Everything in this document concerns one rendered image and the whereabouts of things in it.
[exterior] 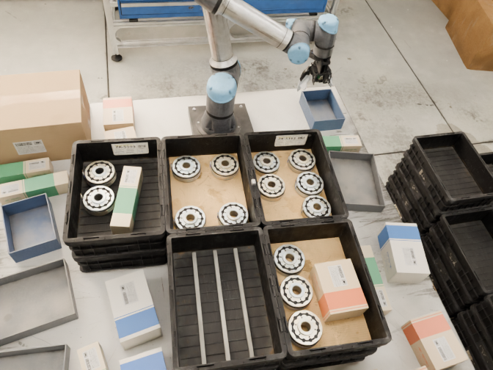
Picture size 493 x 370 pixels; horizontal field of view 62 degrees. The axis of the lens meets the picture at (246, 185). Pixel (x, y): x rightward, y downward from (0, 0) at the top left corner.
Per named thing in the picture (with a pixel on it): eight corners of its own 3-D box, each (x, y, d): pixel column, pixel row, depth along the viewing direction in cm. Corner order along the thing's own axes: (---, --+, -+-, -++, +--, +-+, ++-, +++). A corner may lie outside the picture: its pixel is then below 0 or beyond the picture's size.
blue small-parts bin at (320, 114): (298, 101, 200) (301, 90, 194) (327, 99, 203) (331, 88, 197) (311, 132, 189) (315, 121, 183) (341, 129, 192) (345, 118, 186)
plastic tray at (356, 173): (381, 212, 167) (386, 205, 163) (333, 210, 165) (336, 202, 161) (370, 160, 182) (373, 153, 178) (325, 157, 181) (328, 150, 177)
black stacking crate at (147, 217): (81, 162, 153) (73, 142, 143) (162, 157, 158) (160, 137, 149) (72, 260, 130) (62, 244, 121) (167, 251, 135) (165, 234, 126)
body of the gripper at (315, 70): (312, 86, 169) (316, 62, 160) (307, 73, 174) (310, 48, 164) (330, 84, 170) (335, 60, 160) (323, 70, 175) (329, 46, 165)
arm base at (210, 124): (198, 114, 182) (198, 97, 174) (231, 112, 185) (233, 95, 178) (204, 139, 173) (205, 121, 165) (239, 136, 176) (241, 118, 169)
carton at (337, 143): (305, 156, 180) (308, 147, 175) (303, 144, 184) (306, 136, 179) (357, 154, 184) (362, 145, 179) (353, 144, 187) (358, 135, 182)
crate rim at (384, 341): (260, 229, 133) (262, 225, 131) (348, 221, 138) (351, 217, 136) (287, 360, 110) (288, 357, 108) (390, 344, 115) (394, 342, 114)
